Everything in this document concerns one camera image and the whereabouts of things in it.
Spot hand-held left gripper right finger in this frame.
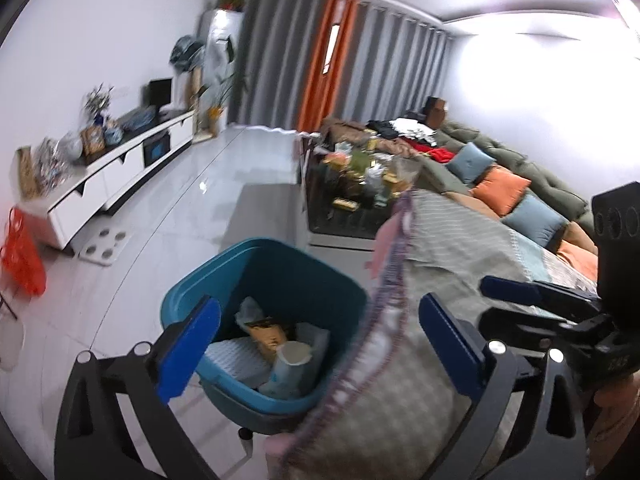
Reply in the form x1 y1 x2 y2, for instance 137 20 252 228
419 292 588 480

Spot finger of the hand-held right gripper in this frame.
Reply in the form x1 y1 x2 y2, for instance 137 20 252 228
480 275 601 319
477 307 619 361

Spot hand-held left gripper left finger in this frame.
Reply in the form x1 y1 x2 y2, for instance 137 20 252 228
54 296 222 480

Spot white foam net wrap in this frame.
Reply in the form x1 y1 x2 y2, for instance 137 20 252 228
205 337 273 388

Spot gold wrapper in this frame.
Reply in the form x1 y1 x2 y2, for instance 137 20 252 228
245 317 293 361

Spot white dotted paper cup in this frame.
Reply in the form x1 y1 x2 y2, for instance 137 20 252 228
260 341 316 398

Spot blue plastic bin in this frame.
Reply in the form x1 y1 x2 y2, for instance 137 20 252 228
160 238 373 436

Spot person's right forearm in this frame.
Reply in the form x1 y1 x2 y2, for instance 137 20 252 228
589 430 640 480

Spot person's right hand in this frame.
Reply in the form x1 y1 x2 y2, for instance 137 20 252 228
597 372 640 441

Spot orange cushion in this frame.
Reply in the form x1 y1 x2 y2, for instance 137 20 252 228
557 240 598 281
470 166 532 217

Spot blue cushion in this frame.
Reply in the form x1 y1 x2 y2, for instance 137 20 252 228
447 142 496 186
501 194 570 251

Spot patterned tablecloth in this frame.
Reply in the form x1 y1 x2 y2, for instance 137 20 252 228
265 190 601 480

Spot green brown sofa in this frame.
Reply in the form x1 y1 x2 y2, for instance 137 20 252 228
320 117 598 281

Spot red cloth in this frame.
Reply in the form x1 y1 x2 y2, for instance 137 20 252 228
410 141 456 163

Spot black coffee table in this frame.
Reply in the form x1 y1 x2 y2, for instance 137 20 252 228
300 132 426 241

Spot white clothes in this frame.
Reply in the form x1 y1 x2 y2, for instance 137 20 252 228
390 117 438 143

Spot white TV cabinet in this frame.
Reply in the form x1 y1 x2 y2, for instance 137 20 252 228
12 109 196 251

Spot orange plastic bag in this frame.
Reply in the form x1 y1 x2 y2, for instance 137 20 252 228
0 207 47 297

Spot brown box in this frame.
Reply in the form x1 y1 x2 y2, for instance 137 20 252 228
422 96 448 131

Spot blue bag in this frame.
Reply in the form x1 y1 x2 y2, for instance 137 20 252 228
115 107 158 133

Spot grey curtain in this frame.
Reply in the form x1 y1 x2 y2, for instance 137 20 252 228
332 2 453 126
227 0 331 128

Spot tall leafy potted plant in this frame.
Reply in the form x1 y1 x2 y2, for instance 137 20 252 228
197 72 248 136

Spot wooden coat rack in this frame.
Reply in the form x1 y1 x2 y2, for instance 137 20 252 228
190 67 203 126

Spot black monitor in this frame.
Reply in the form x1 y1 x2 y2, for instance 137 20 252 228
148 77 174 111

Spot vase with dried flowers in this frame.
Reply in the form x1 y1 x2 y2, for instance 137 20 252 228
82 84 115 128

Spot orange curtain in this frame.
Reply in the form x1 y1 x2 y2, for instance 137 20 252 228
297 0 361 133

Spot dark bundled cloth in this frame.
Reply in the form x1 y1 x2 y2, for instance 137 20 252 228
170 35 207 72

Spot white standing air conditioner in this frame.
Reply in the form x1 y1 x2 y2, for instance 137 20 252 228
197 8 246 111

